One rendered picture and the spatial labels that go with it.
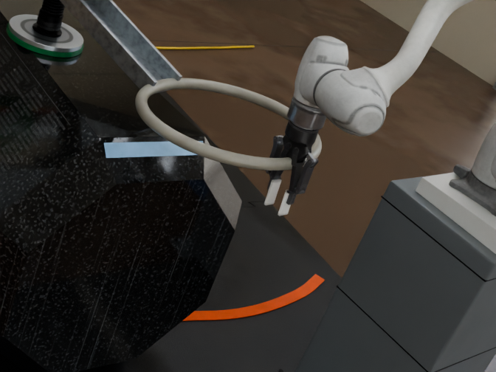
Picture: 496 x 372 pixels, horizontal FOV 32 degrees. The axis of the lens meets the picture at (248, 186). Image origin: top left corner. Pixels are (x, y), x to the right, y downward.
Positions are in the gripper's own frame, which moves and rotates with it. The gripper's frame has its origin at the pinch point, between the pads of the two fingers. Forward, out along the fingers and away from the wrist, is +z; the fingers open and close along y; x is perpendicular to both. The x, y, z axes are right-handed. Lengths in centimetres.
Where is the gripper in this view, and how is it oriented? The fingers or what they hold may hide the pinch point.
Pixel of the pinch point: (279, 198)
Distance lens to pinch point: 210.1
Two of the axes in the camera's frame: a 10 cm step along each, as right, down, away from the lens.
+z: -2.7, 8.7, 4.2
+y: -6.5, -4.8, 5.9
